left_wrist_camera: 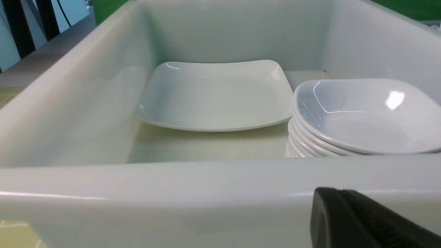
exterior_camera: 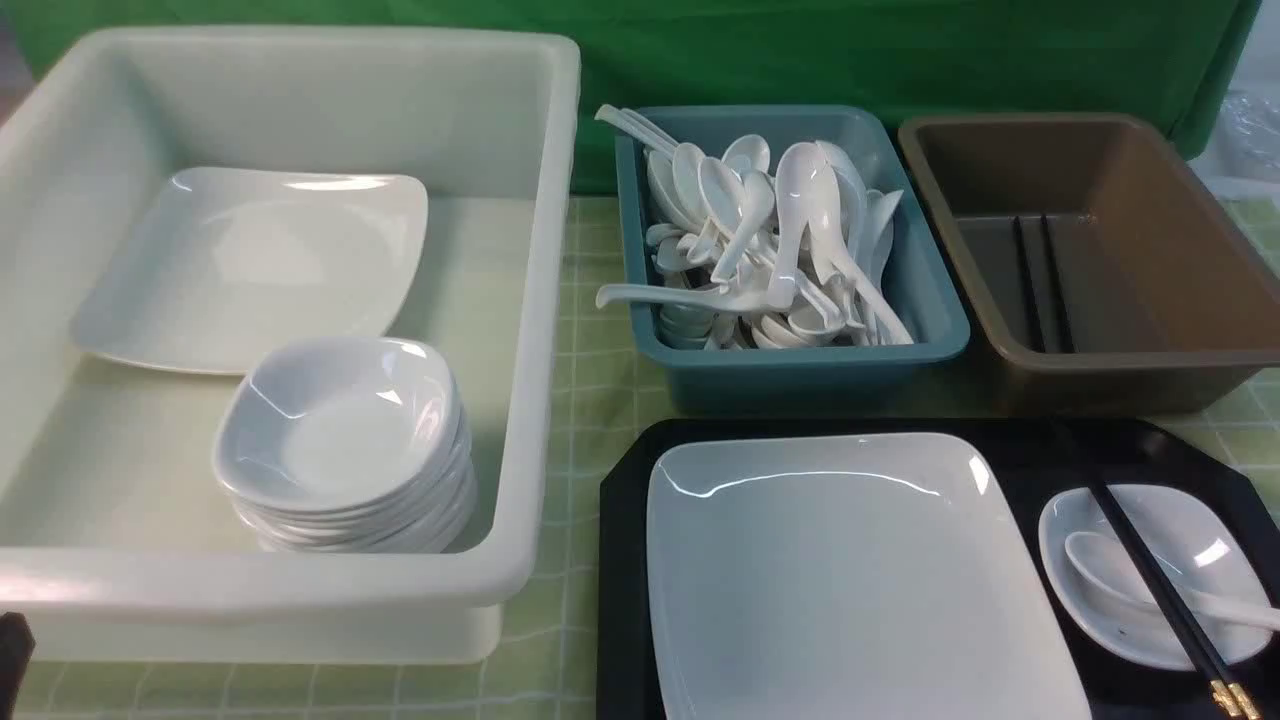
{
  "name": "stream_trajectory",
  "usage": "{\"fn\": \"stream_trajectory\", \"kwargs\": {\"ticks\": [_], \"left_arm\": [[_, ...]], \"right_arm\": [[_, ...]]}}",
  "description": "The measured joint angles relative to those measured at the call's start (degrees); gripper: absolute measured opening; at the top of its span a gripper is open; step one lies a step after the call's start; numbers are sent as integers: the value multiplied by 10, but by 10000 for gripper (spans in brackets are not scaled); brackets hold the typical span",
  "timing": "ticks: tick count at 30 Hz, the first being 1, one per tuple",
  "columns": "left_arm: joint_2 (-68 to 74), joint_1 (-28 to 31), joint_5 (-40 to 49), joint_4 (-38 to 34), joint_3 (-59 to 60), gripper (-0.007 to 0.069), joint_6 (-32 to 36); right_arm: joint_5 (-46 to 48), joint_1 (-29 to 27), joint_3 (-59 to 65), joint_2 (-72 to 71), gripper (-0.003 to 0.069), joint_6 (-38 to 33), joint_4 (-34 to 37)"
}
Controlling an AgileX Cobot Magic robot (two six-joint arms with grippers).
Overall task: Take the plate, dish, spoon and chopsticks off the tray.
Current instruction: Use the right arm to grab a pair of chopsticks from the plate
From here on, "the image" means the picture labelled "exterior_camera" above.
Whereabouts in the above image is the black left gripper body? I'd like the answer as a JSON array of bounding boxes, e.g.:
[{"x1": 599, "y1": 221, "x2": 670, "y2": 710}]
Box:
[{"x1": 1, "y1": 612, "x2": 36, "y2": 696}]

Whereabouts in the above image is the large white square plate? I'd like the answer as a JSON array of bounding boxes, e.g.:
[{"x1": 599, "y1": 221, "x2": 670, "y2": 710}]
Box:
[{"x1": 646, "y1": 432, "x2": 1091, "y2": 719}]

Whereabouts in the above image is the white ceramic soup spoon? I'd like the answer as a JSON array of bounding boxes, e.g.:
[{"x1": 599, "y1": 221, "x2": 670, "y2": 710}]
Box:
[{"x1": 1065, "y1": 530, "x2": 1279, "y2": 632}]

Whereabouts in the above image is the small white bowl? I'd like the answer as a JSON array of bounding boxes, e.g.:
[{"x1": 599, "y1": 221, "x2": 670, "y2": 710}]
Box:
[{"x1": 1037, "y1": 484, "x2": 1268, "y2": 671}]

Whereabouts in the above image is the white square plate in tub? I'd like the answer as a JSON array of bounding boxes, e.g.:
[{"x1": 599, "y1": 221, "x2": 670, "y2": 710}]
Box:
[{"x1": 70, "y1": 167, "x2": 429, "y2": 375}]

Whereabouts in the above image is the large white plastic tub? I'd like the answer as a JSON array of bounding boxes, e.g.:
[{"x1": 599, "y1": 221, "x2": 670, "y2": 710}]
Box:
[{"x1": 3, "y1": 26, "x2": 581, "y2": 665}]

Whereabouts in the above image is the stack of white small bowls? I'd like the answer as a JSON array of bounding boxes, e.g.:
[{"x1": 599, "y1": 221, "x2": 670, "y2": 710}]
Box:
[{"x1": 211, "y1": 337, "x2": 479, "y2": 553}]

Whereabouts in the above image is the green checkered tablecloth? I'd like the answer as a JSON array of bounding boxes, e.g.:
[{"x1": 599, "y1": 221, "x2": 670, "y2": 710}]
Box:
[{"x1": 15, "y1": 197, "x2": 676, "y2": 719}]

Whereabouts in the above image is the white spoon sticking out left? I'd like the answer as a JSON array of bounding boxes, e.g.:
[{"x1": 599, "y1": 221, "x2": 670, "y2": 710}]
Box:
[{"x1": 594, "y1": 283, "x2": 773, "y2": 314}]

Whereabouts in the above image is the white spoon upright centre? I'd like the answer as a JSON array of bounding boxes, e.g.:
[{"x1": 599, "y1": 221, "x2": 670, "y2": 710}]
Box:
[{"x1": 710, "y1": 169, "x2": 776, "y2": 284}]

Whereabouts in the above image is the teal plastic bin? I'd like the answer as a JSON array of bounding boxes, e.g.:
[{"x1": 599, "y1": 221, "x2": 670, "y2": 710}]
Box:
[{"x1": 630, "y1": 105, "x2": 970, "y2": 416}]

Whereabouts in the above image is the black chopstick in brown bin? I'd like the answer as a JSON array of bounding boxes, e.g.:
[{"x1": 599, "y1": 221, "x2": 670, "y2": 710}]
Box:
[{"x1": 1012, "y1": 217, "x2": 1044, "y2": 352}]

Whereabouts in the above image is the brown plastic bin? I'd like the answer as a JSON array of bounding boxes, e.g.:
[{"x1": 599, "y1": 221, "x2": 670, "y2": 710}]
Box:
[{"x1": 899, "y1": 113, "x2": 1279, "y2": 416}]

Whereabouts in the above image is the green backdrop cloth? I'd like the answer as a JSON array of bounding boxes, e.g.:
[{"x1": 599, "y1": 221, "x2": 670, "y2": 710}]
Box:
[{"x1": 3, "y1": 1, "x2": 1261, "y2": 193}]

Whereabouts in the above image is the white spoon long handle right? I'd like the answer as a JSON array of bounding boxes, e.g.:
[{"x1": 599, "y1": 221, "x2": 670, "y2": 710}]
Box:
[{"x1": 774, "y1": 141, "x2": 915, "y2": 346}]

